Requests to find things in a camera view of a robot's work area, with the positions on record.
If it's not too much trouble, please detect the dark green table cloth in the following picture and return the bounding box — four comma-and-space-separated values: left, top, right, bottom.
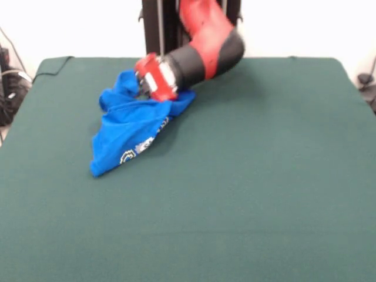
0, 55, 376, 282

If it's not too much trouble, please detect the black cable bundle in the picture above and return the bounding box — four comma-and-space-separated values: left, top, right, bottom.
0, 43, 33, 127

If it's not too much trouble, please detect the blue shirt with white print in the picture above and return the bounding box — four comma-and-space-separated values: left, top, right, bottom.
89, 69, 196, 179

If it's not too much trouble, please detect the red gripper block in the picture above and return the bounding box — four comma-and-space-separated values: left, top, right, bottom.
134, 52, 179, 102

